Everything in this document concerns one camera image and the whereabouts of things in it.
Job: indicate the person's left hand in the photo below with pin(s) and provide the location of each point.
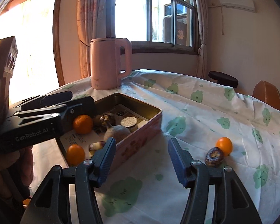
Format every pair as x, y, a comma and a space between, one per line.
16, 175

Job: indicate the pink metal tin box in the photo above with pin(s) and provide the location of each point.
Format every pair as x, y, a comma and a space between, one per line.
137, 139

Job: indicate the dark water chestnut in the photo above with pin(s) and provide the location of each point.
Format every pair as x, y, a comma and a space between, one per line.
107, 118
214, 157

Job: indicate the dark water chestnut back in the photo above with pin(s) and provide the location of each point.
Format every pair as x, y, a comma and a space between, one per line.
107, 118

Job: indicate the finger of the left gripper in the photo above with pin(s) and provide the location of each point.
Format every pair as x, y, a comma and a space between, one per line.
67, 108
44, 101

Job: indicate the pink electric kettle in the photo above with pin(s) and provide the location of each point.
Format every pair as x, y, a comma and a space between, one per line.
105, 62

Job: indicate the small orange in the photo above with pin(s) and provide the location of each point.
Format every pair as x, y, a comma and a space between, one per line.
75, 155
225, 144

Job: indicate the brown longan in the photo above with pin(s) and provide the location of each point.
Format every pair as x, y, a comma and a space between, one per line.
96, 121

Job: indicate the white air conditioner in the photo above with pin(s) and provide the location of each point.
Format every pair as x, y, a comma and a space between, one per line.
247, 5

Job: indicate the black round stool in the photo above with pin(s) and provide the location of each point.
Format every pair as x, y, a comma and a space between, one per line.
224, 79

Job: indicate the small orange front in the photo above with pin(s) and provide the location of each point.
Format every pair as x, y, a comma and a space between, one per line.
225, 144

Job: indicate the window with frame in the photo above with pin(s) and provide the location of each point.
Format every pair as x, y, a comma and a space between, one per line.
155, 26

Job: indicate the pink right curtain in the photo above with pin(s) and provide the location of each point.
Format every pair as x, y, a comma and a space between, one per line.
202, 12

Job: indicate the cloud pattern tablecloth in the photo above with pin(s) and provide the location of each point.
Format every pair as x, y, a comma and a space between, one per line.
197, 112

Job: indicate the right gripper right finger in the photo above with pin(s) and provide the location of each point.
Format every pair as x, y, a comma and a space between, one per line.
232, 203

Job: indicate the pink left curtain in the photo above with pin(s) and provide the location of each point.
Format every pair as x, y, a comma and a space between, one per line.
91, 24

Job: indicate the brown round fruit with stem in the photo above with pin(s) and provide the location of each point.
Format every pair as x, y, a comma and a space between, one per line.
117, 132

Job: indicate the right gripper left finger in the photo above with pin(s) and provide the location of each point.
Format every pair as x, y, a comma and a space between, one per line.
51, 201

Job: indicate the dark water chestnut front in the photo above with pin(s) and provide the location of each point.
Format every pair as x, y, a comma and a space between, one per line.
214, 157

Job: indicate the large wrinkled tangerine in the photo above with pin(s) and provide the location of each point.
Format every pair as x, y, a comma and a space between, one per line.
83, 124

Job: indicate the small orange back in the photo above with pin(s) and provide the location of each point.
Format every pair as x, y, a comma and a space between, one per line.
75, 155

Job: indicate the pink curtain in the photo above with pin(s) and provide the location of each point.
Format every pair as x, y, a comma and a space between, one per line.
202, 12
91, 24

